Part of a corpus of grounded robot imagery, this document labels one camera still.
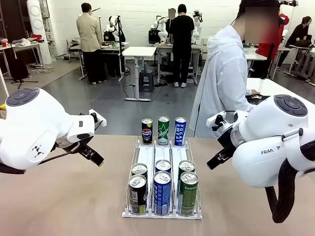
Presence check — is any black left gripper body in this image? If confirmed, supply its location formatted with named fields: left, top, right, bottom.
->
left=55, top=134, right=95, bottom=155

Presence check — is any blue Pocari Sweat display can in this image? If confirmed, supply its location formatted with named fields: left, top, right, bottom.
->
left=174, top=117, right=187, bottom=146

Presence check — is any gray plastic step stool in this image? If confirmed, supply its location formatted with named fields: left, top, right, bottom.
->
left=138, top=70, right=155, bottom=93

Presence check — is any black serving tray with handles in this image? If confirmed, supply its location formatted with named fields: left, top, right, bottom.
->
left=246, top=94, right=271, bottom=101

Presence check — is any black Pepsi display can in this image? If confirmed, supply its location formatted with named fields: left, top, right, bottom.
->
left=141, top=118, right=154, bottom=145

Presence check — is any green Chilsung display can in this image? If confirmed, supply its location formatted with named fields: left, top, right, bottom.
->
left=157, top=116, right=170, bottom=146

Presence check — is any white can dispenser rack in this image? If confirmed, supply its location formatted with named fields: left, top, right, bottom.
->
left=122, top=136, right=203, bottom=219

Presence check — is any seated person in black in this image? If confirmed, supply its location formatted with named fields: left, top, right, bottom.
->
left=277, top=16, right=313, bottom=72

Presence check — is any black right arm cable sleeve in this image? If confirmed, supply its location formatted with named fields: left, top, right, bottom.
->
left=264, top=140, right=315, bottom=224

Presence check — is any person's right forearm white sleeve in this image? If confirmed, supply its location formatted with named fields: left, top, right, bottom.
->
left=242, top=97, right=256, bottom=113

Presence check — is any person in black shirt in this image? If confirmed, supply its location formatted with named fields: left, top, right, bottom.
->
left=169, top=3, right=195, bottom=89

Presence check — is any white table with clutter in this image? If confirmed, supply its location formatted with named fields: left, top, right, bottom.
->
left=0, top=40, right=45, bottom=79

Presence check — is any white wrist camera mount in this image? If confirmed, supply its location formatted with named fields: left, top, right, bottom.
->
left=88, top=109, right=108, bottom=128
left=206, top=110, right=227, bottom=131

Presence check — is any white robot arm with camera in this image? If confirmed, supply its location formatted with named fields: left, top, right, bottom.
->
left=192, top=9, right=204, bottom=40

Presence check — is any black bag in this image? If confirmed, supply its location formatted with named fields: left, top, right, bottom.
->
left=148, top=29, right=160, bottom=45

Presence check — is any white robot with black parts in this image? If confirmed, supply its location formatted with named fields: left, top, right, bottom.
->
left=102, top=15, right=126, bottom=43

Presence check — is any person in red top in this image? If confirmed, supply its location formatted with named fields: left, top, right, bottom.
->
left=255, top=13, right=290, bottom=59

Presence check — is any white standing desk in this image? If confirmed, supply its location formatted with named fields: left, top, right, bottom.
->
left=122, top=46, right=158, bottom=102

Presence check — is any person in white jacket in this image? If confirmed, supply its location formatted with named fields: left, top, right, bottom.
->
left=189, top=0, right=283, bottom=138

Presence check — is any black tripod stand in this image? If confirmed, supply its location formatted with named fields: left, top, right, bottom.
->
left=4, top=0, right=39, bottom=89

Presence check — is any white tower air conditioner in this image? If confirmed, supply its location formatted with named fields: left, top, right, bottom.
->
left=26, top=0, right=53, bottom=65

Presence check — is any white side table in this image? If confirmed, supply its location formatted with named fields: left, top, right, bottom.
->
left=246, top=77, right=315, bottom=116

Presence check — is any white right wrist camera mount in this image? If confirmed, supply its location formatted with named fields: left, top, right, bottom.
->
left=206, top=110, right=227, bottom=131

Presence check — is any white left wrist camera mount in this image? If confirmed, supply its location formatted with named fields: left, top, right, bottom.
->
left=88, top=109, right=108, bottom=128

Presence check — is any person in beige jacket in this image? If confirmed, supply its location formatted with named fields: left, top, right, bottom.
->
left=76, top=2, right=108, bottom=86

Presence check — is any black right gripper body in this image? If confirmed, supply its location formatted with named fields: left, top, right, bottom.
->
left=216, top=127, right=239, bottom=158

